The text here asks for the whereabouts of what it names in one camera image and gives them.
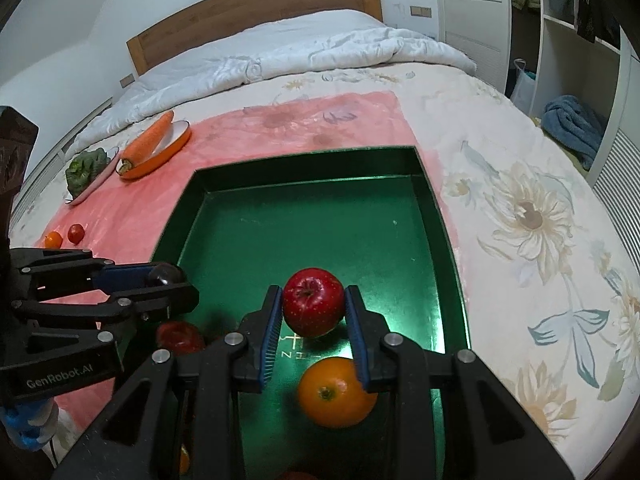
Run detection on red apple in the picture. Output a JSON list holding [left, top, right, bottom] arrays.
[[277, 470, 317, 480], [156, 321, 205, 356], [67, 223, 86, 246], [282, 268, 346, 338]]

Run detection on dark plum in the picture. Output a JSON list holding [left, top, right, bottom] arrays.
[[146, 262, 186, 286]]

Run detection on blue white gloved hand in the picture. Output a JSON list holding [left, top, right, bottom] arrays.
[[1, 399, 58, 452]]

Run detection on red apple in tray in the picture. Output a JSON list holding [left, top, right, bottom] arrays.
[[156, 321, 205, 356]]

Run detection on pink plastic sheet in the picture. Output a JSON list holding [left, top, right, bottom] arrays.
[[17, 91, 454, 263]]

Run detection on large orange in tray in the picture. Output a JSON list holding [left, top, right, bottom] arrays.
[[296, 356, 378, 429]]

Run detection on orange beside plum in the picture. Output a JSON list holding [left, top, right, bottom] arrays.
[[43, 231, 63, 250]]

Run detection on green rectangular tray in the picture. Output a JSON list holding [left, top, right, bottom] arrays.
[[152, 146, 469, 479]]

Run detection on white oval plate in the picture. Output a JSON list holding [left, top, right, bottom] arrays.
[[65, 146, 120, 206]]

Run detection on small orange in tray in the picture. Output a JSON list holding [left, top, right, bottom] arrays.
[[180, 445, 190, 476]]

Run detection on green leafy vegetable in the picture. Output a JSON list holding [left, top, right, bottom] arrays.
[[65, 148, 112, 198]]

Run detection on orange carrot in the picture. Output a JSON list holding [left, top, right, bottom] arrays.
[[116, 110, 174, 176]]

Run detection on orange oval dish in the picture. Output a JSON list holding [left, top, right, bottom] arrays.
[[119, 120, 192, 181]]

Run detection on blue towel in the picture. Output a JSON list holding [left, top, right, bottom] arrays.
[[541, 94, 608, 171]]

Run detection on white plastic bag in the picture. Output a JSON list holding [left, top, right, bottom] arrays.
[[510, 58, 536, 115]]

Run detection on white duvet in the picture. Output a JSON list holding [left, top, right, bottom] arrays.
[[66, 9, 476, 157]]

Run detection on white shelf unit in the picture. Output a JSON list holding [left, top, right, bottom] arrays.
[[529, 0, 639, 186]]

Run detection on wooden headboard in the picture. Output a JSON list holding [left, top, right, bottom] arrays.
[[127, 0, 383, 75]]

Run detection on white wardrobe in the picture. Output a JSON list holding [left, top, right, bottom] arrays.
[[438, 0, 512, 92]]

